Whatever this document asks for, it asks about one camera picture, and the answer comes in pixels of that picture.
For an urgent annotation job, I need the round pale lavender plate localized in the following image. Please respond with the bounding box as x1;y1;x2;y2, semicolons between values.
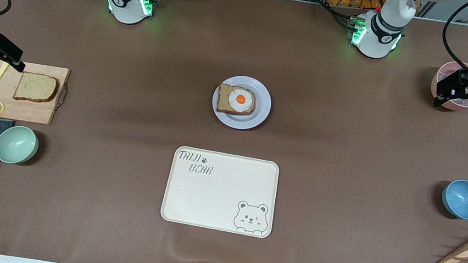
209;72;275;134

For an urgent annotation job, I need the brown table mat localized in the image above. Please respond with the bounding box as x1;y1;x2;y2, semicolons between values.
0;0;468;263

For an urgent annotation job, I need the wooden cutting board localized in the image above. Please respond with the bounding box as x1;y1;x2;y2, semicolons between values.
0;58;72;128

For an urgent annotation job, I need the cream bear print tray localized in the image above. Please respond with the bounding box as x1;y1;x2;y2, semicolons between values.
159;145;282;240

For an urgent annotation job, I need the mint green bowl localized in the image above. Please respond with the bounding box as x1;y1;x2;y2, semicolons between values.
0;123;41;168

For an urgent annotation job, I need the plain brown bread slice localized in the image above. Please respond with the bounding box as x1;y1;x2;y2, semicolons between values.
12;70;59;106

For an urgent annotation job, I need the fried egg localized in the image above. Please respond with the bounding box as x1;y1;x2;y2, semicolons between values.
227;87;256;115

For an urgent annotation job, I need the pink bowl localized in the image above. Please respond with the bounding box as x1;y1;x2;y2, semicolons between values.
428;58;468;113

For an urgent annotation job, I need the blue bowl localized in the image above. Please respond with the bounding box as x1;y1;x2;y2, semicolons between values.
439;177;468;221

